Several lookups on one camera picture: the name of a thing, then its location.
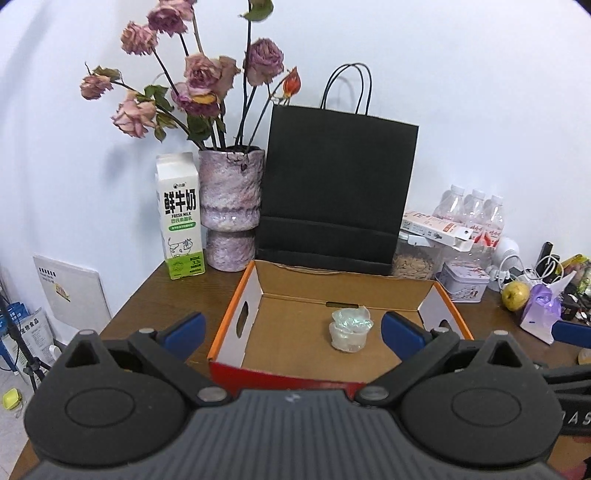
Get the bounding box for printed white tin box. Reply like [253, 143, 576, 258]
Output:
[436, 262, 491, 303]

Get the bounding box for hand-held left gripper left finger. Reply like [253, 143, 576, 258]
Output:
[64, 312, 230, 408]

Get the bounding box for dried pink rose bouquet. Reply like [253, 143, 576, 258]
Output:
[79, 0, 303, 151]

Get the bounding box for black tripod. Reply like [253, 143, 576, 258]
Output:
[0, 295, 52, 394]

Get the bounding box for yellow snack packet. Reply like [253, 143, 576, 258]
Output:
[561, 254, 591, 278]

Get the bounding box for white flat board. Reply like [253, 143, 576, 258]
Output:
[33, 254, 112, 330]

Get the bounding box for iridescent clear plastic cup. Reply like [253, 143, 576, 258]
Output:
[329, 305, 374, 354]

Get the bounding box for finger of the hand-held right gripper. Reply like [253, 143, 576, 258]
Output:
[553, 320, 591, 350]

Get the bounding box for clear jar of seeds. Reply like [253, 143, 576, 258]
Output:
[392, 231, 446, 281]

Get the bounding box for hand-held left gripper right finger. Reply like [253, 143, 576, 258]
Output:
[355, 311, 526, 408]

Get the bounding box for purple gift box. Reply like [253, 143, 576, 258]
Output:
[519, 272, 578, 344]

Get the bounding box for black paper bag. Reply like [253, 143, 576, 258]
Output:
[255, 63, 420, 278]

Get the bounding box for long white carton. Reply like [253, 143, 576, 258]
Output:
[401, 210, 476, 252]

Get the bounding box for white cables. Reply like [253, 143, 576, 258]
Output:
[488, 255, 565, 292]

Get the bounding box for mottled purple ceramic vase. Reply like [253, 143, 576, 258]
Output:
[198, 145, 265, 272]

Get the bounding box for white green milk carton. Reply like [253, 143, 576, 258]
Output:
[155, 152, 207, 281]

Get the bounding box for blue white packets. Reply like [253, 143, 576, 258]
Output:
[0, 302, 61, 371]

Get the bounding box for green apple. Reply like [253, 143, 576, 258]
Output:
[502, 282, 532, 311]

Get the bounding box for white round device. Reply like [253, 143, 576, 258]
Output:
[492, 237, 525, 271]

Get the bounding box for cardboard box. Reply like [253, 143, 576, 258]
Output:
[207, 259, 475, 401]

